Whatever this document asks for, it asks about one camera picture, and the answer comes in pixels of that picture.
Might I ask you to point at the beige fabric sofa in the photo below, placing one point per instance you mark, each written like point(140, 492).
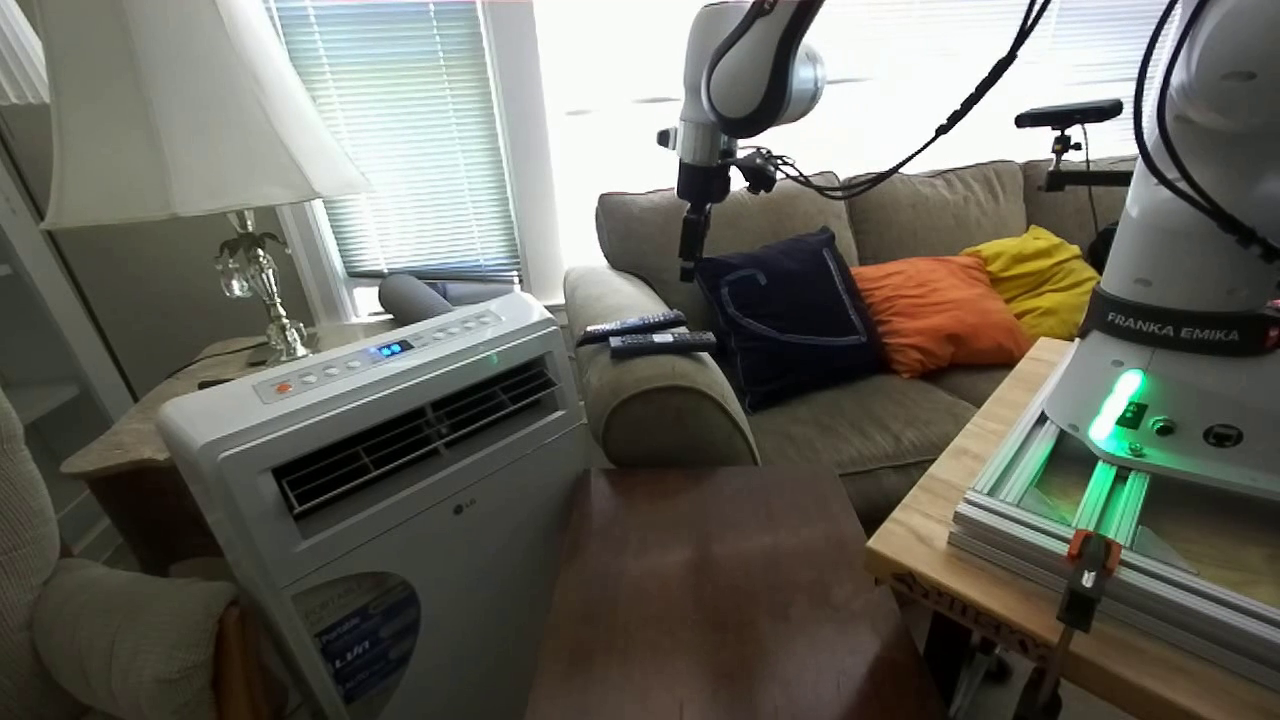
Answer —
point(850, 420)

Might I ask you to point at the black remote control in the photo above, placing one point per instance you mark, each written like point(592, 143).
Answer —
point(662, 343)
point(632, 326)

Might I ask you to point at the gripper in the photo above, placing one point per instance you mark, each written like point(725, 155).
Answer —
point(703, 182)

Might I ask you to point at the camera on mount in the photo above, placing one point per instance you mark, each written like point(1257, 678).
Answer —
point(1068, 114)

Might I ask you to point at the yellow pillow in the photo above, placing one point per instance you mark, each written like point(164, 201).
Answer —
point(1040, 280)

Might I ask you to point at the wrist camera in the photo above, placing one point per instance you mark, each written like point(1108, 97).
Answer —
point(760, 172)

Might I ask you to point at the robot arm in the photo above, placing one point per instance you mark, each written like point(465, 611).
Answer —
point(1190, 200)

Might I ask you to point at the orange and black clamp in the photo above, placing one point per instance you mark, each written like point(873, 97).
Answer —
point(1088, 575)

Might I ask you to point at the orange pillow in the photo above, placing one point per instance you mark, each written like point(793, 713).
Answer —
point(935, 315)

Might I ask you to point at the brown wooden table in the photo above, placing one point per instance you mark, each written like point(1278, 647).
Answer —
point(710, 600)

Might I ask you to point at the window with white blinds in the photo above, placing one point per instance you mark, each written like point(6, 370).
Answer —
point(410, 140)

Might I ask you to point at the wooden side table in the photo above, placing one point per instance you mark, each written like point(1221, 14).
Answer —
point(140, 440)

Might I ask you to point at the navy blue pillow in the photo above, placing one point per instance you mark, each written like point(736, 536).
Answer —
point(790, 320)

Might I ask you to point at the beige armchair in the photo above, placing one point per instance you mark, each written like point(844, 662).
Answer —
point(90, 630)

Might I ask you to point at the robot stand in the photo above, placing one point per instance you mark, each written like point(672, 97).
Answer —
point(940, 540)

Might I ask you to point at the table lamp with white shade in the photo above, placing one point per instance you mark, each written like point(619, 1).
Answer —
point(190, 110)

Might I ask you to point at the white portable air conditioner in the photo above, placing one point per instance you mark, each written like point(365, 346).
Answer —
point(420, 520)

